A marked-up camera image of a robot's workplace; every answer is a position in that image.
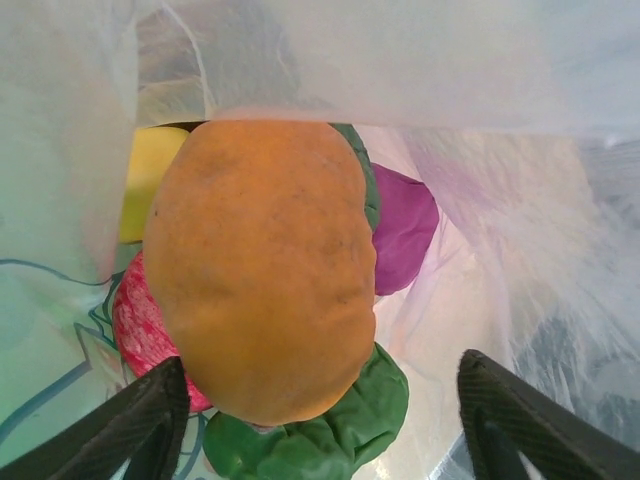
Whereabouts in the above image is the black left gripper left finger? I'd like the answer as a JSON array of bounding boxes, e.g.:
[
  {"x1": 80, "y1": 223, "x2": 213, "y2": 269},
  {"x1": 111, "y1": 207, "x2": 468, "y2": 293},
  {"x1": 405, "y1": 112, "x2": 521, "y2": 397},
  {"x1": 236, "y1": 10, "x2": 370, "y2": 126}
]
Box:
[{"x1": 0, "y1": 355, "x2": 192, "y2": 480}]

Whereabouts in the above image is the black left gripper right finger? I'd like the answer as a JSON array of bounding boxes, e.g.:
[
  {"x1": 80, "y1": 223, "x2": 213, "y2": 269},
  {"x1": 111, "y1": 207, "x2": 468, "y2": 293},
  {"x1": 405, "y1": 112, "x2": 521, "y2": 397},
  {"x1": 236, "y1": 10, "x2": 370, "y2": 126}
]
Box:
[{"x1": 458, "y1": 348, "x2": 640, "y2": 480}]

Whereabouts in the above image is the red toy fruit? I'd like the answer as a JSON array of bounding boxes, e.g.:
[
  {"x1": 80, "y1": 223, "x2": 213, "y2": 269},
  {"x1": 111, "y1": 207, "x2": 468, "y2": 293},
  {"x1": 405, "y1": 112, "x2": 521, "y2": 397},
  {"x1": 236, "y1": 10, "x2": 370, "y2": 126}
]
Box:
[{"x1": 112, "y1": 249, "x2": 216, "y2": 414}]

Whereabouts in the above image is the green toy vegetable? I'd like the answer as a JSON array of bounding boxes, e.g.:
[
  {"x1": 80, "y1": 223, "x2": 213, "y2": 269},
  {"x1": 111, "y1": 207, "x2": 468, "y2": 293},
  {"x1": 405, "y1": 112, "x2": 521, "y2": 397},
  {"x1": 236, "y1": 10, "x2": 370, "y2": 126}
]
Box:
[{"x1": 202, "y1": 342, "x2": 410, "y2": 480}]

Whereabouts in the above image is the orange toy fruit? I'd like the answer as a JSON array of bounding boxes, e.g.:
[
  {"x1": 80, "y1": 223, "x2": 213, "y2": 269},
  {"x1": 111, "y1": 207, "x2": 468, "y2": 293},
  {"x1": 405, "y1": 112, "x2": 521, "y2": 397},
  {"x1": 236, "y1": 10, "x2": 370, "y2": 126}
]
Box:
[{"x1": 143, "y1": 118, "x2": 377, "y2": 427}]

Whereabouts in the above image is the purple toy eggplant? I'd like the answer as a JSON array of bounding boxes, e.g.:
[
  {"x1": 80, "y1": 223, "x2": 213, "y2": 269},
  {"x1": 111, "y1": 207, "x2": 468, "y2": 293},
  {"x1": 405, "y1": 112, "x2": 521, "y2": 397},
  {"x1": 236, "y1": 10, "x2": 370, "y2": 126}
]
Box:
[{"x1": 332, "y1": 122, "x2": 441, "y2": 297}]

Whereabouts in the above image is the yellow green toy fruit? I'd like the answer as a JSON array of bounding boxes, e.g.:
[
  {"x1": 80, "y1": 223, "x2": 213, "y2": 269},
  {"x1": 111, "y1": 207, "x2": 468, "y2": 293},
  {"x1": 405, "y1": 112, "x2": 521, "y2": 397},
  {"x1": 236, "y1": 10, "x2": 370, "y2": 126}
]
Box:
[{"x1": 119, "y1": 126, "x2": 191, "y2": 246}]

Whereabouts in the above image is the clear blue-edged zip-top bag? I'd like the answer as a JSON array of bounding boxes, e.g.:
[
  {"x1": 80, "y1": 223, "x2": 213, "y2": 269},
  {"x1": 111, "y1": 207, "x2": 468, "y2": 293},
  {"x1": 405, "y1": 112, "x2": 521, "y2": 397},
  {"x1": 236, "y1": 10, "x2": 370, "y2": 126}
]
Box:
[{"x1": 0, "y1": 0, "x2": 640, "y2": 480}]

